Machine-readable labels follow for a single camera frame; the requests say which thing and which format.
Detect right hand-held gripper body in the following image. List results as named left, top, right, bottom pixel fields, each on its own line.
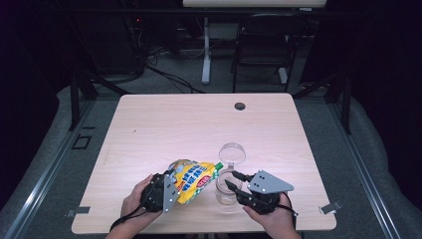
left=237, top=169, right=296, bottom=215

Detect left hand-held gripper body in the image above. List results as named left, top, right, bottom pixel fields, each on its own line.
left=140, top=173, right=181, bottom=214

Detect clear jar with hinged lid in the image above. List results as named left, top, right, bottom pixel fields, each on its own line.
left=214, top=142, right=247, bottom=206

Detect yellow spout pouch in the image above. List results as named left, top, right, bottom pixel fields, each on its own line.
left=165, top=158, right=224, bottom=205

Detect person's left hand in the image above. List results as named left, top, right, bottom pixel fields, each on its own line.
left=119, top=173, right=163, bottom=233

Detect person's right hand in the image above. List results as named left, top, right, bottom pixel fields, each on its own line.
left=242, top=193, right=302, bottom=239

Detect black metal stand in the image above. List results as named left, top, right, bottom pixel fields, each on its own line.
left=292, top=71, right=353, bottom=135
left=69, top=66, right=131, bottom=131

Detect black folding chair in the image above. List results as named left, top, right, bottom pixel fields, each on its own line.
left=231, top=13, right=308, bottom=94

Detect white desk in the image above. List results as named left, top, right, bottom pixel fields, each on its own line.
left=182, top=0, right=328, bottom=86

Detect dark computer tower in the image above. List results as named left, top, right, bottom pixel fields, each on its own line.
left=79, top=14, right=144, bottom=76

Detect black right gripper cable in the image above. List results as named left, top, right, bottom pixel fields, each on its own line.
left=280, top=193, right=300, bottom=231

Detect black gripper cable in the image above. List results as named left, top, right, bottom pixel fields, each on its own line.
left=108, top=204, right=147, bottom=233
left=280, top=193, right=300, bottom=231

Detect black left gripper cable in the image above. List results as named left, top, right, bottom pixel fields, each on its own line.
left=108, top=204, right=147, bottom=233

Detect grey metal table bracket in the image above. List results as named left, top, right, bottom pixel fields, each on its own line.
left=318, top=201, right=343, bottom=215
left=65, top=206, right=92, bottom=218

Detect black floor cables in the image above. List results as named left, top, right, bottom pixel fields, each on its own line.
left=144, top=64, right=206, bottom=95

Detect aluminium floor rail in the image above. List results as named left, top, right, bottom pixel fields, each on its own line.
left=326, top=99, right=403, bottom=239
left=3, top=99, right=98, bottom=239

